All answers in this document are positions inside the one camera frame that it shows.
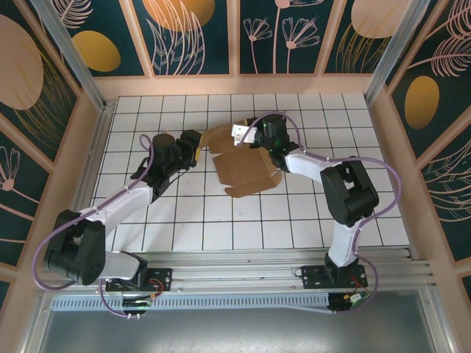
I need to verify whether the brown cardboard paper box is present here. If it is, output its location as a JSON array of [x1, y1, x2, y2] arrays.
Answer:
[[200, 123, 286, 199]]

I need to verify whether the grey metal sheet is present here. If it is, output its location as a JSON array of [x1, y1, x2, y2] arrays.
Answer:
[[21, 290, 453, 353]]

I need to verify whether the aluminium side rail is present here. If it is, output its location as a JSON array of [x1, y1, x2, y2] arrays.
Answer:
[[68, 98, 117, 221]]

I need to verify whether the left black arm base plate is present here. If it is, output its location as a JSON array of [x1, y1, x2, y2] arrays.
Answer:
[[105, 267, 174, 293]]

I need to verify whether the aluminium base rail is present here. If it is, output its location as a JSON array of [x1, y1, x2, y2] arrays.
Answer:
[[35, 248, 441, 297]]

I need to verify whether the left aluminium frame post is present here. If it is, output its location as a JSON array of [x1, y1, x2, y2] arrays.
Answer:
[[29, 0, 110, 113]]

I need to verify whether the aluminium frame post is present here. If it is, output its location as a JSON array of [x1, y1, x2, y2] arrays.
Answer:
[[363, 0, 432, 101], [29, 0, 110, 113]]

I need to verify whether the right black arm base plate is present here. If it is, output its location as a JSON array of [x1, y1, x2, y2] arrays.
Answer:
[[300, 264, 368, 292]]

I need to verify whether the grey slotted cable duct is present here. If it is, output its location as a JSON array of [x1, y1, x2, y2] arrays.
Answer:
[[50, 292, 331, 313]]

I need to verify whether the right aluminium frame post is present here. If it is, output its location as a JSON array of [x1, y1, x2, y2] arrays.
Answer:
[[363, 0, 432, 101]]

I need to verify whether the left circuit board with wires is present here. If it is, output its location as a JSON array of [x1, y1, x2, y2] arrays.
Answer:
[[121, 277, 166, 310]]

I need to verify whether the circuit board with wires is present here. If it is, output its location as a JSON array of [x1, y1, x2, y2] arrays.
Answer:
[[121, 277, 166, 310], [329, 274, 371, 313]]

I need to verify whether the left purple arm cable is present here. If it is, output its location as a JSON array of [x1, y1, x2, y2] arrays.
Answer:
[[33, 134, 157, 320]]

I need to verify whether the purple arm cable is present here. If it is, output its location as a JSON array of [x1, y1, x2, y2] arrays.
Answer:
[[33, 134, 157, 320], [247, 111, 403, 316]]

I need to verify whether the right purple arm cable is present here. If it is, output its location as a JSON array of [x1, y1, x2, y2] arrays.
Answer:
[[247, 111, 403, 316]]

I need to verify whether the right circuit board with wires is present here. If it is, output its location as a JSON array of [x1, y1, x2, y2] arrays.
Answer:
[[329, 274, 371, 313]]

